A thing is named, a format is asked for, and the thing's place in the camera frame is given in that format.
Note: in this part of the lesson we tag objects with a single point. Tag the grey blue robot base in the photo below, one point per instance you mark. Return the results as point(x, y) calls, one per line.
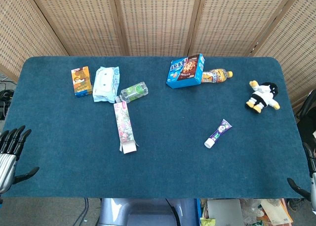
point(138, 211)

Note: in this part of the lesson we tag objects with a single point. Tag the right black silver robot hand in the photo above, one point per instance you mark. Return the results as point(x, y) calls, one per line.
point(313, 184)

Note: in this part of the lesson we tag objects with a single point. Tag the light blue wet wipes pack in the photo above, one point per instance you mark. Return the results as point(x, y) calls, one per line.
point(105, 85)

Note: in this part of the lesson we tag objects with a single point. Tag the clear bottle with green label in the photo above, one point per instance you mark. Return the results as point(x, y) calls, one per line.
point(133, 91)

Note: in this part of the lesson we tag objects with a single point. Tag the woven wooden folding screen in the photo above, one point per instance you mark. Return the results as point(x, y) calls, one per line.
point(158, 18)

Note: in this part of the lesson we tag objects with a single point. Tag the blue carpet table mat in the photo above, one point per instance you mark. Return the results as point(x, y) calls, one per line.
point(158, 166)

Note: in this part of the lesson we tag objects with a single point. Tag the black chair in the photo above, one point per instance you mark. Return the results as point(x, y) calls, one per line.
point(307, 117)

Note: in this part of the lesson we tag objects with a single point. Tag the orange drink bottle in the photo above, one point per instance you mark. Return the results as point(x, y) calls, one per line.
point(216, 76)

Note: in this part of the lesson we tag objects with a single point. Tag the purple toothpaste tube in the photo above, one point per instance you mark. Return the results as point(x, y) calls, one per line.
point(218, 133)

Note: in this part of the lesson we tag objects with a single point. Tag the pile of papers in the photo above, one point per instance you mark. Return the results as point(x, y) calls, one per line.
point(276, 211)

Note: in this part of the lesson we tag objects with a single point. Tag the black white plush toy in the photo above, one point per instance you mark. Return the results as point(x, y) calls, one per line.
point(263, 96)

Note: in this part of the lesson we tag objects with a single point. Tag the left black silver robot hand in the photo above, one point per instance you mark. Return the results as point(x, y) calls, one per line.
point(7, 166)

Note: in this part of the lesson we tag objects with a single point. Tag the orange snack box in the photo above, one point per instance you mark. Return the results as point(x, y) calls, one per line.
point(81, 83)

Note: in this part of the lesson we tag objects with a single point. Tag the blue cookie box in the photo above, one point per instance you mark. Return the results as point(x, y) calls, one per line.
point(185, 71)

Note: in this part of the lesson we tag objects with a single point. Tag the pink floral long box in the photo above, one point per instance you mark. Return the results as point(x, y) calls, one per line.
point(124, 124)

